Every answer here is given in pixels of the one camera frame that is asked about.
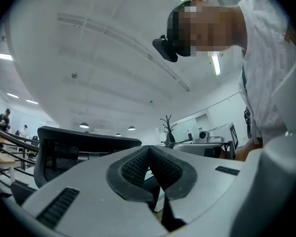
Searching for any person's right forearm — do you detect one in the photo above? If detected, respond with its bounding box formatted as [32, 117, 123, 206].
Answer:
[235, 138, 264, 162]

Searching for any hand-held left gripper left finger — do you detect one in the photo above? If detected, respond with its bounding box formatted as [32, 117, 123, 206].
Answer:
[21, 144, 169, 237]

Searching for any person's face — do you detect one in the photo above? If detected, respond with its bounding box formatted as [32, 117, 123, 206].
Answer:
[166, 0, 249, 58]

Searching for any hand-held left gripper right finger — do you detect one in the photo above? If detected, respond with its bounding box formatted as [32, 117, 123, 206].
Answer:
[149, 144, 248, 234]

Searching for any wooden table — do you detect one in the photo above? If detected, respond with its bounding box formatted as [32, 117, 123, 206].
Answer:
[0, 144, 17, 182]

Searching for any white ceiling cable tray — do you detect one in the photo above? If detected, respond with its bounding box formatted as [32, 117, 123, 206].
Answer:
[57, 12, 190, 92]

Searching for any black head-worn camera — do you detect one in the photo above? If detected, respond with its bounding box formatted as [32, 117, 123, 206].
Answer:
[152, 34, 179, 63]

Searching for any black tree coat rack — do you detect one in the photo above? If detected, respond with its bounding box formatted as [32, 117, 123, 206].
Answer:
[159, 115, 178, 143]

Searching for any black curved railing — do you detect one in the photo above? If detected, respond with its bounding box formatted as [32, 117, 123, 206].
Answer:
[0, 124, 40, 185]

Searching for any grey desk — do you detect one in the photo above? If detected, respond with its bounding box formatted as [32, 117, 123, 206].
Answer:
[187, 136, 234, 144]

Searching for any black head strap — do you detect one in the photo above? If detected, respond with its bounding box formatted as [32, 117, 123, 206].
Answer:
[166, 0, 192, 57]

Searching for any black office chair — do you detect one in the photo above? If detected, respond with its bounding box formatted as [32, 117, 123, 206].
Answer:
[11, 126, 187, 233]

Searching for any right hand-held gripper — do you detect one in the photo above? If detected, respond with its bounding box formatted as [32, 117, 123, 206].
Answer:
[168, 122, 239, 159]

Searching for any person's white shirt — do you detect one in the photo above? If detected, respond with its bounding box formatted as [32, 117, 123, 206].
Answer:
[237, 0, 296, 145]

